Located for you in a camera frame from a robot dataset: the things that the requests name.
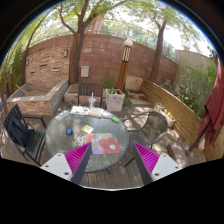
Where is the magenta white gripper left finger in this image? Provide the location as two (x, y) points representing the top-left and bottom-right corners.
(41, 143), (92, 185)

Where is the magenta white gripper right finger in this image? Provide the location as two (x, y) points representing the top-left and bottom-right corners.
(133, 143), (182, 185)

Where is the blue computer mouse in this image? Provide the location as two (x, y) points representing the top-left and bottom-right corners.
(66, 127), (73, 135)

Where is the floral red mouse pad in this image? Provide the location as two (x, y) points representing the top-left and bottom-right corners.
(86, 133), (121, 155)

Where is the wicker metal chair right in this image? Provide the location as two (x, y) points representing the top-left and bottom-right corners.
(122, 110), (169, 168)

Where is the yellow card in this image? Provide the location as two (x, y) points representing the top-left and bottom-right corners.
(82, 125), (94, 133)

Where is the round glass patio table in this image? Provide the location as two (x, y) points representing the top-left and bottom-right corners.
(46, 113), (129, 173)

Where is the patterned paper sheet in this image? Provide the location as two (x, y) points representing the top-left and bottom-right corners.
(55, 110), (70, 120)

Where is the black slatted chair left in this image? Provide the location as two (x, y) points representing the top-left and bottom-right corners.
(3, 104), (46, 166)

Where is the colorful magazine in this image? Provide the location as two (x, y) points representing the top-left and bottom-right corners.
(71, 106), (89, 115)

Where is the wooden bench fence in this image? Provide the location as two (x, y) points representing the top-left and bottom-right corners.
(140, 79), (203, 145)

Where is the open book stack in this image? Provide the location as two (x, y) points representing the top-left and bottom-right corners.
(88, 107), (104, 118)

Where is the small white planter right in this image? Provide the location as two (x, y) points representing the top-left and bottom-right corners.
(154, 103), (175, 128)

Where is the green rectangular object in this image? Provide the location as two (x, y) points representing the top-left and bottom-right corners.
(111, 117), (120, 123)

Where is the plastic cup with straw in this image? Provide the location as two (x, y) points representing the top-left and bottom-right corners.
(88, 93), (96, 109)

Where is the stone raised planter box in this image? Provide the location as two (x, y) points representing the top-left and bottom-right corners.
(7, 79), (68, 116)

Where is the folded red patio umbrella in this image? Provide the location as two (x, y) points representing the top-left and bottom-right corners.
(185, 55), (224, 155)

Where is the dark wooden chair back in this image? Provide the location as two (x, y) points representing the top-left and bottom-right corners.
(69, 82), (104, 107)

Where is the white square planter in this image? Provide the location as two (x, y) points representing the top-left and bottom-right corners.
(106, 89), (125, 112)

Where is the tree trunk right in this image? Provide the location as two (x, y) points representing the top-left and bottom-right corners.
(139, 3), (188, 84)

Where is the large tree trunk centre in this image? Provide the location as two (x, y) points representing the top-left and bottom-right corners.
(54, 0), (128, 85)

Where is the lamp post with globe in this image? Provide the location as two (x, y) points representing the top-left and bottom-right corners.
(117, 39), (133, 90)

